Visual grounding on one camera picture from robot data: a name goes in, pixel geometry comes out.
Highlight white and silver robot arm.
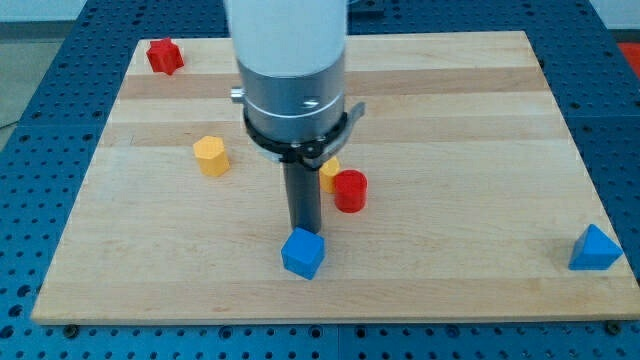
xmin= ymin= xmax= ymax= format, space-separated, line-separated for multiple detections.
xmin=224 ymin=0 xmax=348 ymax=162

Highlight yellow block behind rod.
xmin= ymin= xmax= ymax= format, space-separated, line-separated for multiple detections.
xmin=319 ymin=156 xmax=341 ymax=194

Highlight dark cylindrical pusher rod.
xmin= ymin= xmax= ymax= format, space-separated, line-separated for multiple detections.
xmin=283 ymin=163 xmax=322 ymax=233

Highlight black clamp with lever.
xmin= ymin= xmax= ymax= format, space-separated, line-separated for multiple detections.
xmin=243 ymin=102 xmax=366 ymax=170

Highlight red cylinder block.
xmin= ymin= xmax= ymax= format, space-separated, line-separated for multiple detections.
xmin=334 ymin=170 xmax=368 ymax=213

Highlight blue cube block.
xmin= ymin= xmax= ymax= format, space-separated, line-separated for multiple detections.
xmin=281 ymin=227 xmax=325 ymax=280

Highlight yellow hexagonal block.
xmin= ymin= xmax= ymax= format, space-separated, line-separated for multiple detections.
xmin=193 ymin=136 xmax=230 ymax=177

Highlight wooden board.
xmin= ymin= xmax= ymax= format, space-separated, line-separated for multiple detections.
xmin=31 ymin=32 xmax=639 ymax=325

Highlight red star block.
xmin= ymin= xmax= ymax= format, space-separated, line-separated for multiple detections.
xmin=146 ymin=38 xmax=184 ymax=75

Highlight blue triangular block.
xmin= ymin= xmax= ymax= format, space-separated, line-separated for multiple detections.
xmin=568 ymin=224 xmax=623 ymax=271

